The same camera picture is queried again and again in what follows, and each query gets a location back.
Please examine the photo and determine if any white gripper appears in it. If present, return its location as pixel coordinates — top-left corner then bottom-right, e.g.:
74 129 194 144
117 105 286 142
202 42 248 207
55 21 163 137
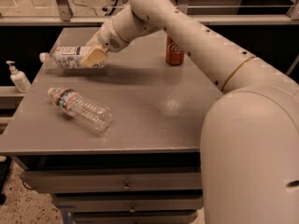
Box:
81 19 129 68

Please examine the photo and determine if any white labelled plastic bottle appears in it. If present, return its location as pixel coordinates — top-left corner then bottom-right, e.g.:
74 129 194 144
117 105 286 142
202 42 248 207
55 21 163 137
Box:
39 46 103 68

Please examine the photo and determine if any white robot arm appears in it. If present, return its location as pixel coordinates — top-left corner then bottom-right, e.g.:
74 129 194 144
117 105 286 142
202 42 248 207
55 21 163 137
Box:
88 0 299 224

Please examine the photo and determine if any clear plastic water bottle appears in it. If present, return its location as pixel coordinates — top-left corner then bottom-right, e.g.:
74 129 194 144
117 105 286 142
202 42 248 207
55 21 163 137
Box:
48 88 112 132

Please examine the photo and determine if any white pump dispenser bottle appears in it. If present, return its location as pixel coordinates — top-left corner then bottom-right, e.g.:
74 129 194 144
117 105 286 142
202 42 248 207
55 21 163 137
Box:
6 61 31 93

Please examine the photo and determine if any red coca-cola can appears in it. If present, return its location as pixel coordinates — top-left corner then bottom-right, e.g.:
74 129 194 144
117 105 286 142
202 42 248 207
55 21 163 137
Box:
165 36 184 66

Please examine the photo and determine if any grey drawer cabinet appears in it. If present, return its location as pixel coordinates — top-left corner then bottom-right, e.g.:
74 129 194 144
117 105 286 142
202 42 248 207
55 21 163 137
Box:
0 33 220 224

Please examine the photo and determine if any top grey drawer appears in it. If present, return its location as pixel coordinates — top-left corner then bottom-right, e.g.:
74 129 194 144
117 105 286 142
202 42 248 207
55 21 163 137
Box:
21 170 202 194

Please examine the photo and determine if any grey drawer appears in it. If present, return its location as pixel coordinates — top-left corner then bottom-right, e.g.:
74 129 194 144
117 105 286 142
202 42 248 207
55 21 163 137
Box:
72 211 197 224
53 192 203 213
21 170 202 194

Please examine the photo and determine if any middle grey drawer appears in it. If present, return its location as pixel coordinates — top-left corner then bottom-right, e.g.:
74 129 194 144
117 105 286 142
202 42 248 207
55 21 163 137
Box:
53 192 203 213

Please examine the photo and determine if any bottom grey drawer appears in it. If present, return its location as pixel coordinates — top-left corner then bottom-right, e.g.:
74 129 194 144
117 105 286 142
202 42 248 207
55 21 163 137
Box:
72 211 197 224

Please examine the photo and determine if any metal railing frame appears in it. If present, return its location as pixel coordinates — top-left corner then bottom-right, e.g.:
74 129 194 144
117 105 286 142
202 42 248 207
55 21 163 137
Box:
0 0 299 26

